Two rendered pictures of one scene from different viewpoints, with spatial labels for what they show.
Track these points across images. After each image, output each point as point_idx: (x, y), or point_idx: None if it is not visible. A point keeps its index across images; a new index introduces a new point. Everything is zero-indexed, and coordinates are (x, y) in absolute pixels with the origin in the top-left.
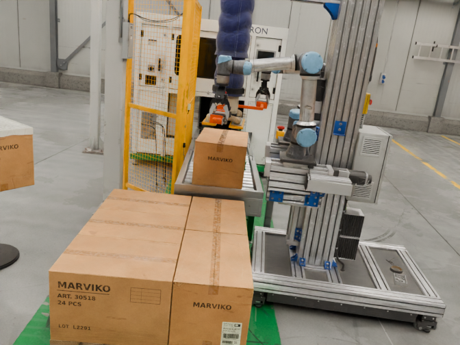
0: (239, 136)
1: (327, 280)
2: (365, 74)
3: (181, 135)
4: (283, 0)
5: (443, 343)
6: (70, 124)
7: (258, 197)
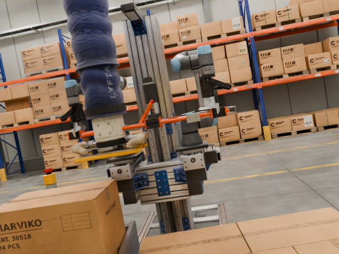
0: (56, 190)
1: None
2: (167, 75)
3: None
4: None
5: (235, 222)
6: None
7: (135, 229)
